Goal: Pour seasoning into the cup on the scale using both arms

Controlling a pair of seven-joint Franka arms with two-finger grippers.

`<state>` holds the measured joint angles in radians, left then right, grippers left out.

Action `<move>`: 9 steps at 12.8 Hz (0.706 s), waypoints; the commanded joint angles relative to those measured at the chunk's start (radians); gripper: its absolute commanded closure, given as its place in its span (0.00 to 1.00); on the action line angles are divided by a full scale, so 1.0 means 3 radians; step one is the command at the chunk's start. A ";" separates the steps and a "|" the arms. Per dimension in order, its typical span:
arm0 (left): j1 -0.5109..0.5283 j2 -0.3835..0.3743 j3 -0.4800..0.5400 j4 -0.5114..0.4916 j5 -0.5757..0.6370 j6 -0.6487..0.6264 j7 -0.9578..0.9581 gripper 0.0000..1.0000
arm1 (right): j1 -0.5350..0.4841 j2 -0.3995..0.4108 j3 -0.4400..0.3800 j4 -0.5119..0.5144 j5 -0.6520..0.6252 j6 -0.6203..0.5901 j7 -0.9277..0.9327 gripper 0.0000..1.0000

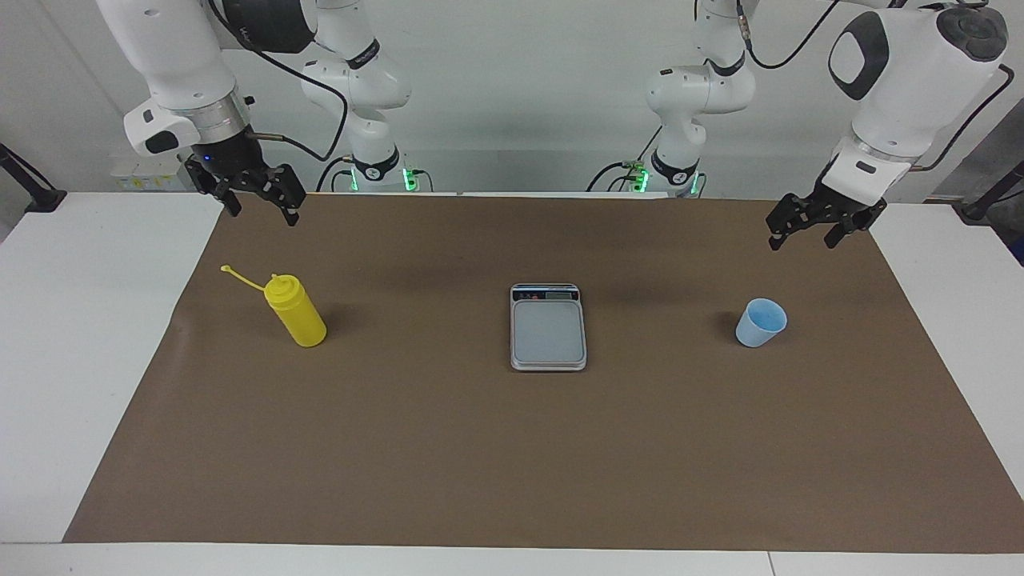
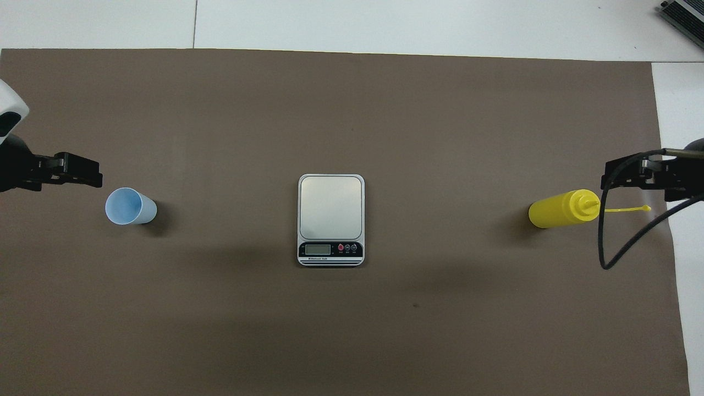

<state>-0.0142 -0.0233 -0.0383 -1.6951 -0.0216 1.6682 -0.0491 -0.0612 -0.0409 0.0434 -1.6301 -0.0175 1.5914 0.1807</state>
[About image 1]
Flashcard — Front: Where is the white power strip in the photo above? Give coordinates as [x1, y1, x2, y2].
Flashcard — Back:
[110, 156, 193, 193]

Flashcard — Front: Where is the silver digital kitchen scale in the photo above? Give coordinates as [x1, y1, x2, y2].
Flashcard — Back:
[510, 283, 588, 373]

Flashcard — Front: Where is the black base cable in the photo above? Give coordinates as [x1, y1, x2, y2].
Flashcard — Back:
[586, 148, 653, 193]
[316, 156, 357, 193]

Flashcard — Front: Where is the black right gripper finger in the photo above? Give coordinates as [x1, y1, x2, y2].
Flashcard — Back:
[186, 160, 242, 217]
[240, 164, 306, 226]

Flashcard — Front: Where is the yellow squeeze bottle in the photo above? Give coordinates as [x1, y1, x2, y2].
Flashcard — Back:
[221, 265, 327, 348]

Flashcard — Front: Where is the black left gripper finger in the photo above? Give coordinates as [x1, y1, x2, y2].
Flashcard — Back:
[824, 210, 874, 249]
[766, 194, 825, 250]

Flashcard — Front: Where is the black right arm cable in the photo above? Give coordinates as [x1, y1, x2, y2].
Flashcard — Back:
[206, 0, 350, 162]

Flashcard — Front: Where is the light blue plastic cup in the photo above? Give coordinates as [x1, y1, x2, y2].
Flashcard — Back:
[735, 298, 788, 348]

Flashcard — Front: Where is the black clamp stand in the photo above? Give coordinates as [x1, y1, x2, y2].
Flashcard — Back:
[0, 142, 67, 213]
[952, 160, 1024, 223]

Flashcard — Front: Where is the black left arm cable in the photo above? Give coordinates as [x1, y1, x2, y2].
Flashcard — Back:
[736, 0, 1015, 173]

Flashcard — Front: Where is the brown paper mat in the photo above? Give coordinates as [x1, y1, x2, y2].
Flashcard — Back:
[62, 192, 1024, 554]

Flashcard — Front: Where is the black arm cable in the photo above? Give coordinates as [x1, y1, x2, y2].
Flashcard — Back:
[736, 0, 1015, 173]
[206, 0, 350, 162]

